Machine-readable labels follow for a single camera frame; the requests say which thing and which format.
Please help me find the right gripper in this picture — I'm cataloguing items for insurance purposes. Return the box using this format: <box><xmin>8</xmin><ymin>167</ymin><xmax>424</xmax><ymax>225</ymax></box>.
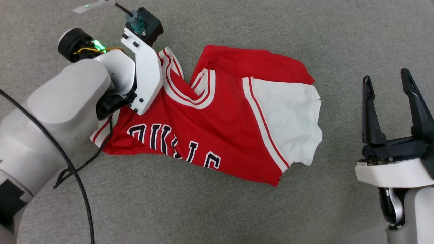
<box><xmin>359</xmin><ymin>68</ymin><xmax>434</xmax><ymax>179</ymax></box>

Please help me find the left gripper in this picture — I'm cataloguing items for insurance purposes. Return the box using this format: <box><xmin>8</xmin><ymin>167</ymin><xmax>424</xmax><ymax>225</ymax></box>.
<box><xmin>58</xmin><ymin>28</ymin><xmax>137</xmax><ymax>121</ymax></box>

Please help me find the red white basketball jersey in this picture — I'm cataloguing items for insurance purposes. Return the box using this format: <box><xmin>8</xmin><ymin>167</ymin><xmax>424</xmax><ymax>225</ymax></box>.
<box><xmin>90</xmin><ymin>45</ymin><xmax>322</xmax><ymax>187</ymax></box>

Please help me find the white left camera mount bracket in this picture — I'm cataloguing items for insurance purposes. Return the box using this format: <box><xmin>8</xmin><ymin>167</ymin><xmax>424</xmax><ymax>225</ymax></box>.
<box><xmin>121</xmin><ymin>28</ymin><xmax>164</xmax><ymax>116</ymax></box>

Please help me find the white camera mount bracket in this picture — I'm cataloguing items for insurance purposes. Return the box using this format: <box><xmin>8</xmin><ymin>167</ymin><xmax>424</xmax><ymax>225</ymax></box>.
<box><xmin>121</xmin><ymin>28</ymin><xmax>164</xmax><ymax>116</ymax></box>
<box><xmin>355</xmin><ymin>159</ymin><xmax>434</xmax><ymax>189</ymax></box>

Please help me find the teal cable connector plug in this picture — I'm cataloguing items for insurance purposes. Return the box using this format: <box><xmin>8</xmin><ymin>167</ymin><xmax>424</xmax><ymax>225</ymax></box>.
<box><xmin>126</xmin><ymin>11</ymin><xmax>148</xmax><ymax>35</ymax></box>

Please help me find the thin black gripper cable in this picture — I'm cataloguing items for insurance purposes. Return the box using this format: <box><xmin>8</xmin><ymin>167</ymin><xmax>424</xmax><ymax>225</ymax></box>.
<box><xmin>53</xmin><ymin>114</ymin><xmax>114</xmax><ymax>189</ymax></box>

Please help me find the white right camera mount bracket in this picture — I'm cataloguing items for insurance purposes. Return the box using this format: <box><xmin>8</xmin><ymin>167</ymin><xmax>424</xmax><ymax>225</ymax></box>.
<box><xmin>355</xmin><ymin>159</ymin><xmax>434</xmax><ymax>189</ymax></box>

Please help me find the black camera cable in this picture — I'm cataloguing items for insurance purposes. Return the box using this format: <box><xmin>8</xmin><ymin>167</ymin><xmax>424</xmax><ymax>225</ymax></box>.
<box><xmin>108</xmin><ymin>0</ymin><xmax>135</xmax><ymax>17</ymax></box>

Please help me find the clear cable label tag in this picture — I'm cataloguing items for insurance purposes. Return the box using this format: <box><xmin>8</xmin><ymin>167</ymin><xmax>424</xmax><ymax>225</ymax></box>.
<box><xmin>73</xmin><ymin>0</ymin><xmax>114</xmax><ymax>14</ymax></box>

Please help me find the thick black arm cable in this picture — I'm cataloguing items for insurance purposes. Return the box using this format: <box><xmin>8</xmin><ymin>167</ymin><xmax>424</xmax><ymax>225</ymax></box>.
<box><xmin>0</xmin><ymin>89</ymin><xmax>95</xmax><ymax>244</ymax></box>

